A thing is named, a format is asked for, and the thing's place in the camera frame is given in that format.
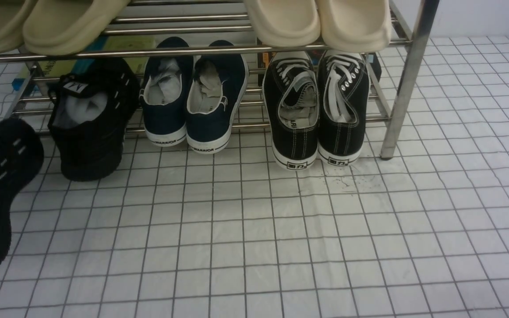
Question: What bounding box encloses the stainless steel shoe rack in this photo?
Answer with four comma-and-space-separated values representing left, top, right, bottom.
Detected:
0, 0, 440, 160

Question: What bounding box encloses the black laced canvas sneaker, left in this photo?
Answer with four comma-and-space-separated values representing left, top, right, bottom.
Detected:
261, 52, 319, 171

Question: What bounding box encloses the black laced canvas sneaker, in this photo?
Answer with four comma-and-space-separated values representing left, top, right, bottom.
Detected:
261, 52, 319, 171
317, 49, 370, 167

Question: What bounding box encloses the navy canvas sneaker, right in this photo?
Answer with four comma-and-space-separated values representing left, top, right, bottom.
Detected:
185, 53, 249, 155

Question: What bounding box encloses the navy canvas sneaker, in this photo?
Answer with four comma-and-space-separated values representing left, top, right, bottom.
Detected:
185, 53, 249, 155
139, 56, 194, 147

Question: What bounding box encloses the navy canvas sneaker, left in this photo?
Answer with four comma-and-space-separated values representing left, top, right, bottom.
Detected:
139, 56, 194, 147

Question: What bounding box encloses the black laced canvas sneaker, right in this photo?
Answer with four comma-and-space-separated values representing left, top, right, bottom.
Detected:
317, 49, 370, 167

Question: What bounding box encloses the cream foam slide, left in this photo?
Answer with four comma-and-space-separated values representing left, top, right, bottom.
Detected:
243, 0, 321, 48

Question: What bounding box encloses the cream foam slide, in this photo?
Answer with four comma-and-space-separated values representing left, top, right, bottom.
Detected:
316, 0, 391, 53
243, 0, 321, 48

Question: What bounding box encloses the cream foam slide, right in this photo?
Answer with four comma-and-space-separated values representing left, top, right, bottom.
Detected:
316, 0, 391, 53

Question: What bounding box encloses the olive foam slide, inner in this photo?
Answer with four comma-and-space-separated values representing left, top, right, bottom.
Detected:
22, 0, 129, 56

